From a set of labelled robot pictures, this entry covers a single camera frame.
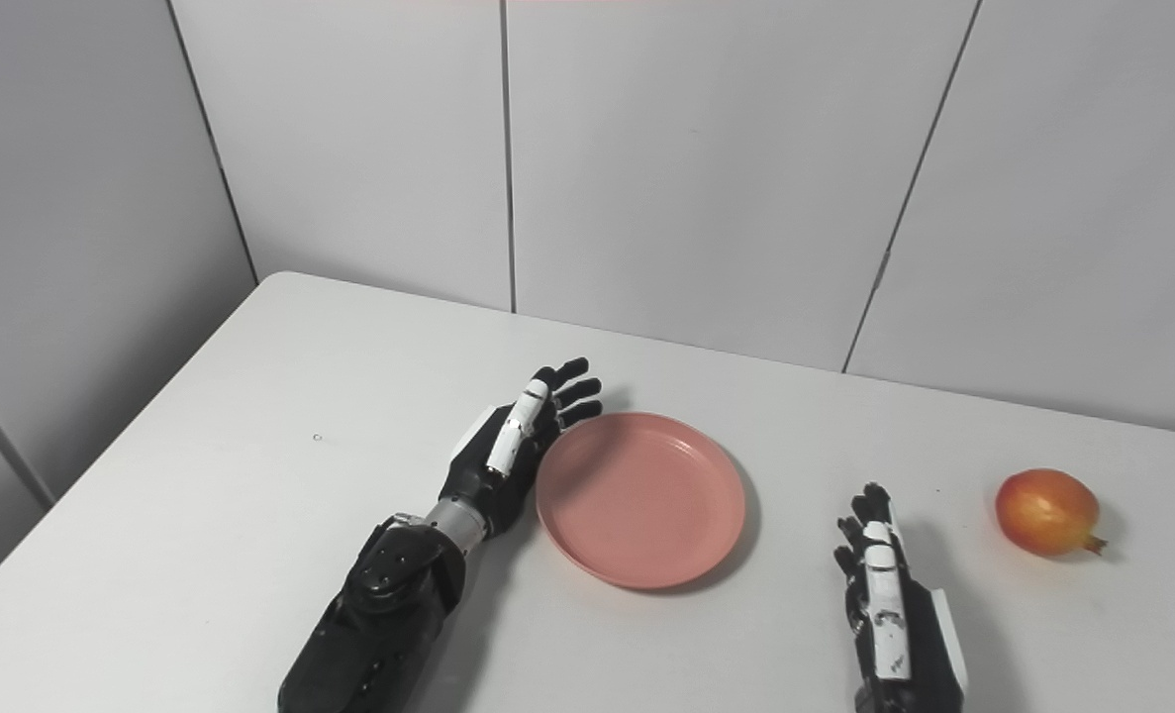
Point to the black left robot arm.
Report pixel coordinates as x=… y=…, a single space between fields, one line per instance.
x=379 y=624

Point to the red yellow pomegranate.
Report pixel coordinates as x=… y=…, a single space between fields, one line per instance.
x=1042 y=510

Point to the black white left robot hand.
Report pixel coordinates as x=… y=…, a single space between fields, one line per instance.
x=478 y=475

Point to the pink round plate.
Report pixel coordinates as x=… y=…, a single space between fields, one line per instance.
x=636 y=500

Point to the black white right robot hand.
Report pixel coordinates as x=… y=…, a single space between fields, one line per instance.
x=929 y=654

